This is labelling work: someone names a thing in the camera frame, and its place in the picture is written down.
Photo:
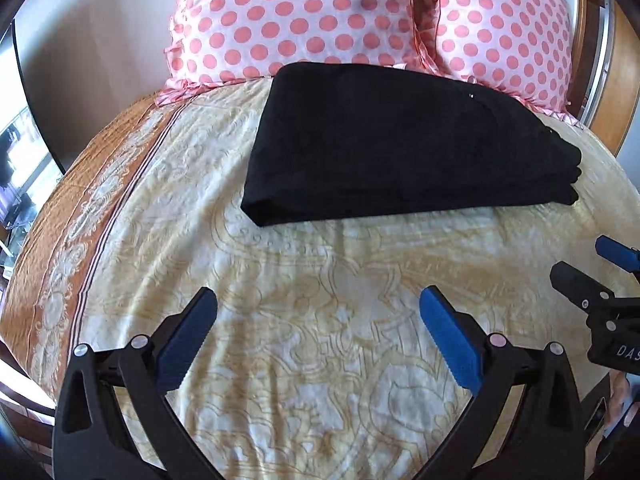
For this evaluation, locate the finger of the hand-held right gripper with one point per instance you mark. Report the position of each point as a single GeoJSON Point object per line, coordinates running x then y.
{"type": "Point", "coordinates": [580, 282]}
{"type": "Point", "coordinates": [617, 252]}

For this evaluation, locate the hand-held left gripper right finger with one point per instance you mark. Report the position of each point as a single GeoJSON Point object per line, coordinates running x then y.
{"type": "Point", "coordinates": [452, 340]}

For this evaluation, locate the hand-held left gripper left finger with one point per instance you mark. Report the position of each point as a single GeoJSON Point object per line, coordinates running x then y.
{"type": "Point", "coordinates": [185, 340]}

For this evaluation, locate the black pants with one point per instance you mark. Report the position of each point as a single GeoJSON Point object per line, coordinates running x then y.
{"type": "Point", "coordinates": [400, 150]}

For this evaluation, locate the person's right hand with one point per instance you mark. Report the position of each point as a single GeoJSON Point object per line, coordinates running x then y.
{"type": "Point", "coordinates": [622, 400]}

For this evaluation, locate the cream patterned bedspread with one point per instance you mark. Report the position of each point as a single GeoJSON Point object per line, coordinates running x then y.
{"type": "Point", "coordinates": [300, 310]}

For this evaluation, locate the wooden wardrobe door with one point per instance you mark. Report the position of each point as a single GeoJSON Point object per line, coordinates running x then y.
{"type": "Point", "coordinates": [627, 85]}

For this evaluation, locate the glass side table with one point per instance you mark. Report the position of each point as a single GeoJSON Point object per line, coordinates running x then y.
{"type": "Point", "coordinates": [12, 240]}

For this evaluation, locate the wooden headboard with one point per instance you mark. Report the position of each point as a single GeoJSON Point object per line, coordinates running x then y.
{"type": "Point", "coordinates": [580, 35]}

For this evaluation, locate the black framed window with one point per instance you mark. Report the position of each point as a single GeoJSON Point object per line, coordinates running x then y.
{"type": "Point", "coordinates": [20, 160]}

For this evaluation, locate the pink polka dot pillow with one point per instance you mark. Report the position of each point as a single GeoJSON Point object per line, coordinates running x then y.
{"type": "Point", "coordinates": [300, 20]}
{"type": "Point", "coordinates": [500, 35]}

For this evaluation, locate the wooden bed frame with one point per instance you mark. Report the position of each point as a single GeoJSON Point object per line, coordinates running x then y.
{"type": "Point", "coordinates": [25, 410]}

